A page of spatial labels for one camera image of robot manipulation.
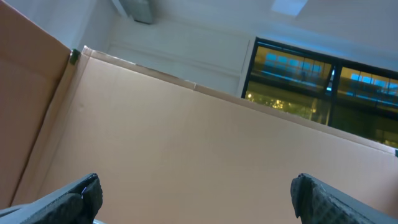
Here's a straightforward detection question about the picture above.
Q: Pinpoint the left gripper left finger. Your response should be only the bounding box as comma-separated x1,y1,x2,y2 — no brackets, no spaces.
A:
1,173,103,224

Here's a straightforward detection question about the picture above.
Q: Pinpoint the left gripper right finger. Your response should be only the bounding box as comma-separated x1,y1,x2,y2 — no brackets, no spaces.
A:
290,173,397,224

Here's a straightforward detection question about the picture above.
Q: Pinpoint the dark framed window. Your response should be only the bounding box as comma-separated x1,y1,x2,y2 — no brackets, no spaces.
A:
241,38,397,147

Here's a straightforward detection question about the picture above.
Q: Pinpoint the ceiling light panel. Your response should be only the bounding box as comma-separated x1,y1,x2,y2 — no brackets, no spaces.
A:
271,0,308,17

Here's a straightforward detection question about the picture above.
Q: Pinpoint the brown cardboard wall panel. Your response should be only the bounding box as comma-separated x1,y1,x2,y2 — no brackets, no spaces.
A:
1,2,397,223

